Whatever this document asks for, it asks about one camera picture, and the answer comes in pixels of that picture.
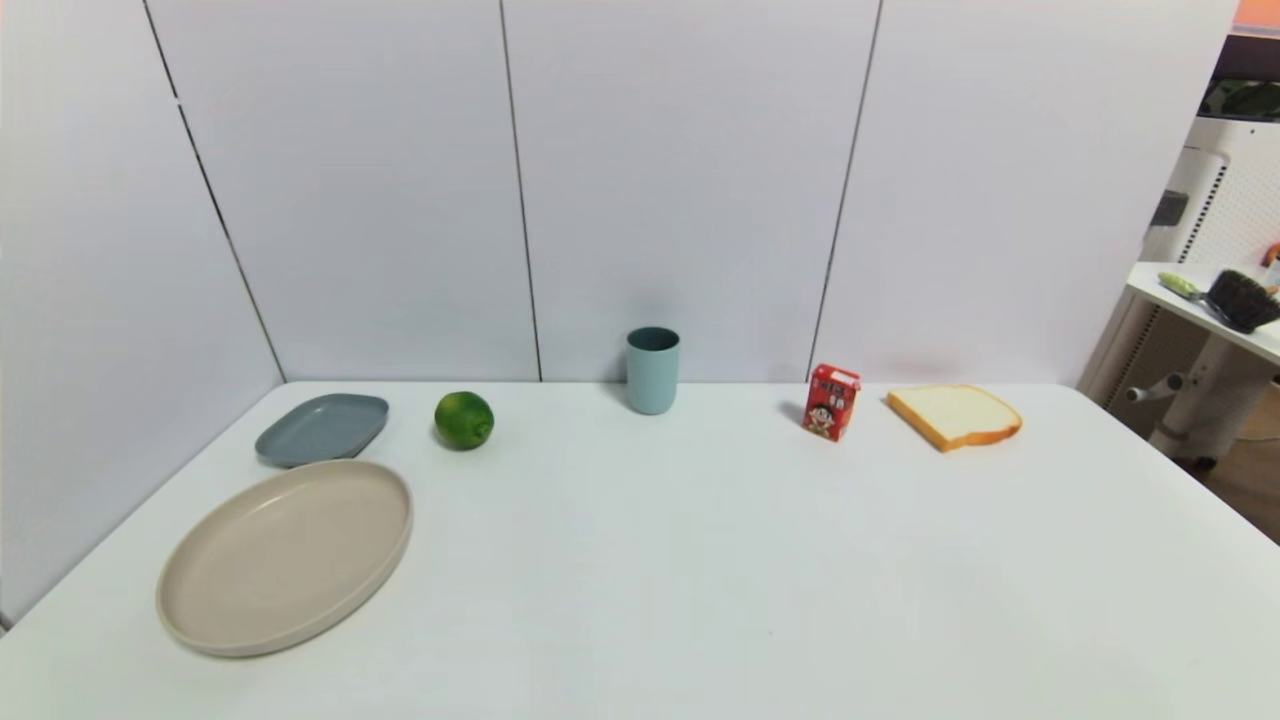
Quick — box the light blue cup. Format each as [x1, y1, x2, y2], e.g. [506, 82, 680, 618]
[626, 327, 682, 417]

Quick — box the beige round plate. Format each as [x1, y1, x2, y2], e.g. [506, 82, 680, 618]
[155, 459, 415, 659]

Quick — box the green lime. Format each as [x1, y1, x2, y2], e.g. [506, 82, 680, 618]
[433, 391, 496, 452]

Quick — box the black bristle brush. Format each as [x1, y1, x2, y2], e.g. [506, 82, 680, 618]
[1205, 268, 1280, 335]

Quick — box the white side table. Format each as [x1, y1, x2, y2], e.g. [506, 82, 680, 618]
[1125, 261, 1280, 463]

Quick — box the red milk carton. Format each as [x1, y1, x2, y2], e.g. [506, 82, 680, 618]
[801, 364, 862, 443]

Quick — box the white pegboard panel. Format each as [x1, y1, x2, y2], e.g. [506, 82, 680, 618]
[1078, 115, 1280, 406]

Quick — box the slice of white bread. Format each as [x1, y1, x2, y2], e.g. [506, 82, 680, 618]
[885, 385, 1024, 453]

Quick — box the grey-blue small plate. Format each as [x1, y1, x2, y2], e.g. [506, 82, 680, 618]
[254, 393, 391, 469]

